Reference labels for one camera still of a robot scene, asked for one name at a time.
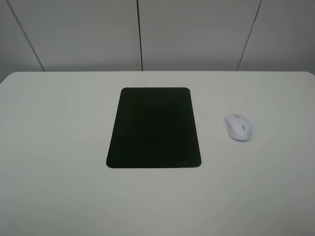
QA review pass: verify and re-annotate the white computer mouse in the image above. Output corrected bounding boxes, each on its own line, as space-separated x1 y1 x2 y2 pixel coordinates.
224 114 252 142

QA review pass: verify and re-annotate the black mouse pad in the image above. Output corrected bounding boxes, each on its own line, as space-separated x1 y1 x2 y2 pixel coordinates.
106 88 201 169

